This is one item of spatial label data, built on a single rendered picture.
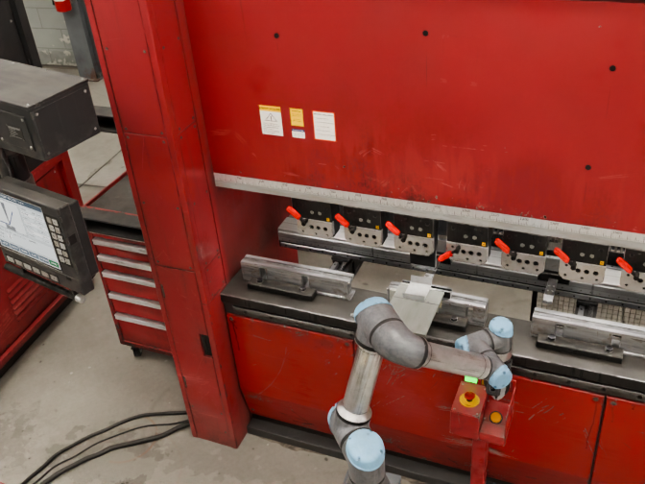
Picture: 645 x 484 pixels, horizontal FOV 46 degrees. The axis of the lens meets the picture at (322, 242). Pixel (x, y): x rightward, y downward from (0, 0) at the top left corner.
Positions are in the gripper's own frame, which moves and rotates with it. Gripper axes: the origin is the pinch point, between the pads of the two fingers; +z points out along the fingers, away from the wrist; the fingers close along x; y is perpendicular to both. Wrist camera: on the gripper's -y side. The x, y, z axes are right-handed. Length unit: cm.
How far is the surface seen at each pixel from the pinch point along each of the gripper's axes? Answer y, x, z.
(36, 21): 413, 569, 69
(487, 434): -6.1, 1.5, 13.1
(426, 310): 21.7, 31.1, -14.4
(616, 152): 38, -26, -82
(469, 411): -3.9, 8.4, 5.5
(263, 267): 33, 106, -10
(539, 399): 18.7, -13.0, 17.8
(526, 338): 30.5, -4.8, -1.1
